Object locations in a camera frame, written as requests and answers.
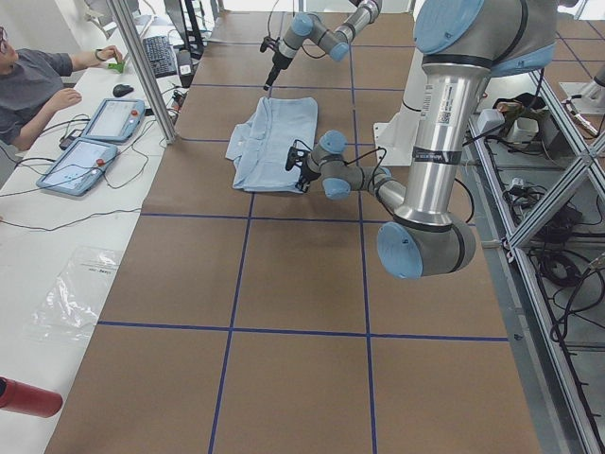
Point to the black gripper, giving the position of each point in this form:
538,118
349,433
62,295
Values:
279,61
306,173

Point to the light blue button-up shirt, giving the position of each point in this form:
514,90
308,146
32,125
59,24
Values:
259,147

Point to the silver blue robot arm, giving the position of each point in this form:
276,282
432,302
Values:
464,44
308,26

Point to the black keyboard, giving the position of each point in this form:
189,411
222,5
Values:
160,55

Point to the black computer mouse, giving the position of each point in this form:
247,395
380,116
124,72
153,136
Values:
120,90

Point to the green plastic clip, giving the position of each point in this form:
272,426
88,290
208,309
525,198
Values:
118,66

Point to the blue teach pendant upper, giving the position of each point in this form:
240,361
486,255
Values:
115,120

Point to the blue teach pendant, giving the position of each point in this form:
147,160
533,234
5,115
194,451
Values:
115,120
79,167

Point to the blue teach pendant lower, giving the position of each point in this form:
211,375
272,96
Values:
79,167

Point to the seated person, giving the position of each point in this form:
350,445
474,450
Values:
32,89

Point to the clear plastic bag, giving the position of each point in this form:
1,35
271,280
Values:
71,308

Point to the red cylindrical bottle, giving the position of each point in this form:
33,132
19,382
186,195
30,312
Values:
26,399

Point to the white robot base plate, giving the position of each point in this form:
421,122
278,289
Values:
398,136

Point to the grey aluminium frame post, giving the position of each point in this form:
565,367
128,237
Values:
122,16

